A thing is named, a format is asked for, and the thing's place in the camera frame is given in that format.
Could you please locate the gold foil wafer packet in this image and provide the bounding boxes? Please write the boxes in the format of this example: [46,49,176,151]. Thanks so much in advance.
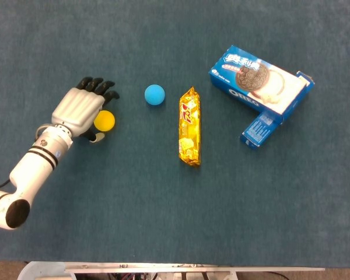
[178,86,202,167]

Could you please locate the teal blue table carpet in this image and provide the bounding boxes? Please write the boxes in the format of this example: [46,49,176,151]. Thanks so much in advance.
[0,0,350,268]

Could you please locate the blue pink Oreo cookie box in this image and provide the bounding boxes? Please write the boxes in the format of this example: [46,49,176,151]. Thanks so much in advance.
[208,44,315,125]

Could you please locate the small blue ball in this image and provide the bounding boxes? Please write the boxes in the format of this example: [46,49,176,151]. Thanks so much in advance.
[144,84,166,106]

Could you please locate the narrow blue snack box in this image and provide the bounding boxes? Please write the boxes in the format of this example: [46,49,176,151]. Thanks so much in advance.
[240,111,282,151]

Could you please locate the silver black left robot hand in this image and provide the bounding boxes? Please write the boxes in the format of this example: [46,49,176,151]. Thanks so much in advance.
[51,76,120,144]

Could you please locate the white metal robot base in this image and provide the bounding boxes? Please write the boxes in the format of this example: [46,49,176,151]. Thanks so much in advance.
[17,261,326,280]

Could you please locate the yellow ball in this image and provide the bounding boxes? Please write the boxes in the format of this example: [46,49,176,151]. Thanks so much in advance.
[93,110,116,132]

